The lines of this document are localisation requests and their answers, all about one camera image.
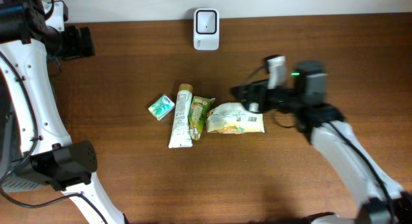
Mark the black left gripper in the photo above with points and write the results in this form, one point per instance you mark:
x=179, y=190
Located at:
x=78, y=49

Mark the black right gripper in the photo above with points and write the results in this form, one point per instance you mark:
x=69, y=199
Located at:
x=255, y=89

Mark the white yellow snack bag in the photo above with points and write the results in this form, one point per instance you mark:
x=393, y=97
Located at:
x=232, y=118

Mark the green snack pouch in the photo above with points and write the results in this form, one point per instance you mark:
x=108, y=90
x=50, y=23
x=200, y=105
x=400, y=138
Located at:
x=198, y=114

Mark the white tube with tan cap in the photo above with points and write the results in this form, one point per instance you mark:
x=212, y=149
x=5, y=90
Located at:
x=180, y=136

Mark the teal white tissue pack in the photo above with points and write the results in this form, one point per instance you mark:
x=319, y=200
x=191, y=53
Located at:
x=160, y=108

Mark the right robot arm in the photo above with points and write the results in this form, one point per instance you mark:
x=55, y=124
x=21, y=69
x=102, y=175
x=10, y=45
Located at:
x=379, y=198

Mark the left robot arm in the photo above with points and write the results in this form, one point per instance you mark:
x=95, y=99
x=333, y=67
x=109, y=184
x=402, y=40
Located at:
x=36, y=149

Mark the dark grey plastic basket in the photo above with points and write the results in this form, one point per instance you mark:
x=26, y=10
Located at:
x=10, y=151

